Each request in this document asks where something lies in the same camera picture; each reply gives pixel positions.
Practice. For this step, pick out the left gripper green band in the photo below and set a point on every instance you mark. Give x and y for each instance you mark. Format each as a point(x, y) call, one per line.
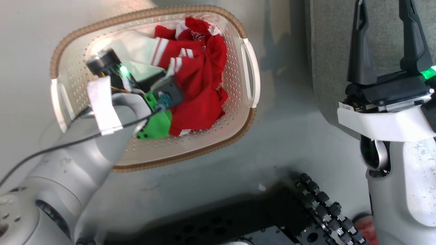
point(157, 124)

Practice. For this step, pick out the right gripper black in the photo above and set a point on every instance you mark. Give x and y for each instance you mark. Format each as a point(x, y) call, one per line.
point(391, 88)

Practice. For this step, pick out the red and white jersey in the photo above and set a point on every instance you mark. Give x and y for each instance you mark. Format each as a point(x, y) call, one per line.
point(201, 92)

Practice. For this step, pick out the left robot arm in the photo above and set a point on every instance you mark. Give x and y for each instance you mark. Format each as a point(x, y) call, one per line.
point(68, 170)

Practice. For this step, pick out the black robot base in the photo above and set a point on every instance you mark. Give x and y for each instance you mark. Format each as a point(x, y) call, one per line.
point(221, 221)

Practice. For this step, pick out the white laundry basket brown rim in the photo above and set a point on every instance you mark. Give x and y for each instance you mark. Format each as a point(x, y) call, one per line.
point(211, 136)

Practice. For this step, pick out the red round button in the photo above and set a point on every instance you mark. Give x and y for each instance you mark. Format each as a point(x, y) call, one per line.
point(364, 226)

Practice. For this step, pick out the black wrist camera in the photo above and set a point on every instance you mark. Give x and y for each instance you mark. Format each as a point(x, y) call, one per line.
point(102, 63)

